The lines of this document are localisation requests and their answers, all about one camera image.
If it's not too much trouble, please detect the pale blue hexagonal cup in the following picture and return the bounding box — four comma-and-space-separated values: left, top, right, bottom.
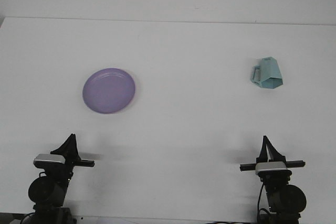
249, 56, 285, 89

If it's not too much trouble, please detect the pale purple round plate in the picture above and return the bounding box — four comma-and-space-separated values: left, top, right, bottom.
82, 67, 137, 115

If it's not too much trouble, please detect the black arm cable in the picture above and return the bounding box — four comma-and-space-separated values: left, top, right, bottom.
21, 211, 35, 224
256, 184, 271, 224

